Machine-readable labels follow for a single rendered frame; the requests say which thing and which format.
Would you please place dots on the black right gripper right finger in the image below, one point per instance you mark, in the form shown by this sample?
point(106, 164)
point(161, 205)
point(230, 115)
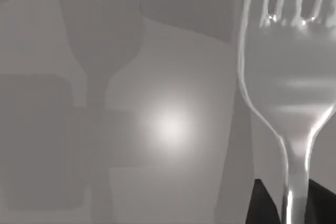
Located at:
point(321, 203)

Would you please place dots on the silver metal fork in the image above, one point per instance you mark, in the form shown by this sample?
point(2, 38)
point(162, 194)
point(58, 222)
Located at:
point(288, 64)

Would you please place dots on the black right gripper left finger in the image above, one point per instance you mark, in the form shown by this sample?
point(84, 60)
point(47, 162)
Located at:
point(260, 203)

